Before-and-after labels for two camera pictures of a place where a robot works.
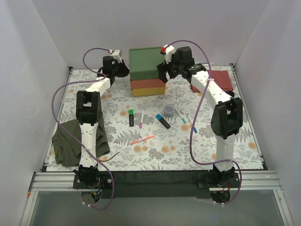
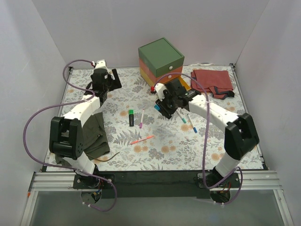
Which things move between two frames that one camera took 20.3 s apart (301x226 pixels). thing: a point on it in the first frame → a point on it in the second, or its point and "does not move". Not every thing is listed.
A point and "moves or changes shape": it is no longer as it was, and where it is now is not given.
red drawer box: (147, 84) → (162, 78)
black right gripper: (269, 180) does not move
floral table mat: (172, 132) does not move
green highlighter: (131, 117) does not move
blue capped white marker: (194, 128) does not move
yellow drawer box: (148, 91) → (152, 82)
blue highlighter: (162, 121) → (157, 107)
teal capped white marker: (183, 119) does not move
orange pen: (135, 141) does not move
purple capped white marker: (141, 123) does not move
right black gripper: (165, 70) → (164, 108)
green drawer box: (143, 62) moves or changes shape
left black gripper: (121, 69) → (115, 78)
